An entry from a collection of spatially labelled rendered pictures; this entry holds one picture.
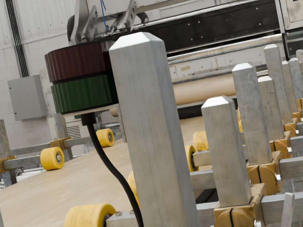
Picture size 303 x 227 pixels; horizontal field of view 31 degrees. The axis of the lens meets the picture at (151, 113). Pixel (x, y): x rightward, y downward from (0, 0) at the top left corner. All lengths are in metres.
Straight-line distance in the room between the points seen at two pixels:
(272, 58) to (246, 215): 0.79
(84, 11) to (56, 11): 7.05
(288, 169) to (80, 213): 0.37
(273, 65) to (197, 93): 1.68
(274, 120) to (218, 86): 1.88
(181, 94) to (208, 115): 2.41
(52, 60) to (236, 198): 0.33
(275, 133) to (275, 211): 0.46
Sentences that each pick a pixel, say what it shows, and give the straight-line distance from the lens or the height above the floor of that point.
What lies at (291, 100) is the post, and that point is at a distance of 1.64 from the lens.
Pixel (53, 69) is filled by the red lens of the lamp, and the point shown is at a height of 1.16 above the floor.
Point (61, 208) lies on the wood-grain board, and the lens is 1.24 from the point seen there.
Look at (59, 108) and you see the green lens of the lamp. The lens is 0.43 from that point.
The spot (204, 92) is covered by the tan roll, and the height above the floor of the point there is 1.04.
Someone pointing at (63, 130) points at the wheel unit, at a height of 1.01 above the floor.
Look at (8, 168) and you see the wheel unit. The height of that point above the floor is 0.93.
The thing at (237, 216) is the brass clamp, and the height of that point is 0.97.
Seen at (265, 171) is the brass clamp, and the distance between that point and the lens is 0.88.
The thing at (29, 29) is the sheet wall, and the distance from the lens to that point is 10.84.
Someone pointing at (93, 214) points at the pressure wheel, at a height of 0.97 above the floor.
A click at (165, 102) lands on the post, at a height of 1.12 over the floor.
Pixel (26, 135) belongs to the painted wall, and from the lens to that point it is 11.00.
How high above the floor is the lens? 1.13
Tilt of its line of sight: 3 degrees down
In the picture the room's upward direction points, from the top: 11 degrees counter-clockwise
